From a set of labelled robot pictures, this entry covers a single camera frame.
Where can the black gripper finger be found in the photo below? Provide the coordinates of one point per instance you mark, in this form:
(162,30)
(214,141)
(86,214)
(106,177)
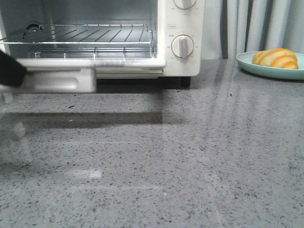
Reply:
(12,73)

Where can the orange striped croissant bread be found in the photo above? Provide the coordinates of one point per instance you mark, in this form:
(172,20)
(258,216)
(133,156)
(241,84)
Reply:
(277,58)

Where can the white toaster oven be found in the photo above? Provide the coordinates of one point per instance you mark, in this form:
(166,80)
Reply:
(106,61)

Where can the white lower oven knob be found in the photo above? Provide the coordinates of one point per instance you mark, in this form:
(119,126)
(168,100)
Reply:
(182,46)

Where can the white oven knob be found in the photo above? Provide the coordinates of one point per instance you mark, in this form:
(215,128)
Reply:
(182,46)
(184,4)

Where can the white upper oven knob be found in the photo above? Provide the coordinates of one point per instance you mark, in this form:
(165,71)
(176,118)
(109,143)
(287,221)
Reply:
(184,4)

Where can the grey curtain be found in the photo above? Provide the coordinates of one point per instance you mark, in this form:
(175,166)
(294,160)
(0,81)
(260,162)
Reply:
(231,27)

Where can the light green oval plate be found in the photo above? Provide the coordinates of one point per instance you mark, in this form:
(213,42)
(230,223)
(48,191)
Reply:
(244,61)

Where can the metal wire oven rack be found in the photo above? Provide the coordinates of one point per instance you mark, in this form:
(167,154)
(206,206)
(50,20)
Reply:
(51,34)

